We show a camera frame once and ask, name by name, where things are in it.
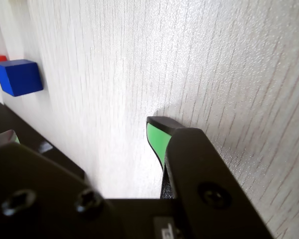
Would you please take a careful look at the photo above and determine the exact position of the blue wooden cube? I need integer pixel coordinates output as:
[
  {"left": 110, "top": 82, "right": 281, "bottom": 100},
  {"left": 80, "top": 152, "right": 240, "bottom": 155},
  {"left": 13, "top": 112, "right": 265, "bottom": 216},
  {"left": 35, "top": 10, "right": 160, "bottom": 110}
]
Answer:
[{"left": 0, "top": 59, "right": 44, "bottom": 97}]

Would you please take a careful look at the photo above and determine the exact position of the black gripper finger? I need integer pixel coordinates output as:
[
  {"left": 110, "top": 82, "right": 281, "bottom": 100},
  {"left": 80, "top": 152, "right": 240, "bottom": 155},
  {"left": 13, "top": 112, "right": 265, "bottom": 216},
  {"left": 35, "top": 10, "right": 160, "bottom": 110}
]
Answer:
[
  {"left": 146, "top": 116, "right": 278, "bottom": 239},
  {"left": 0, "top": 128, "right": 121, "bottom": 239}
]

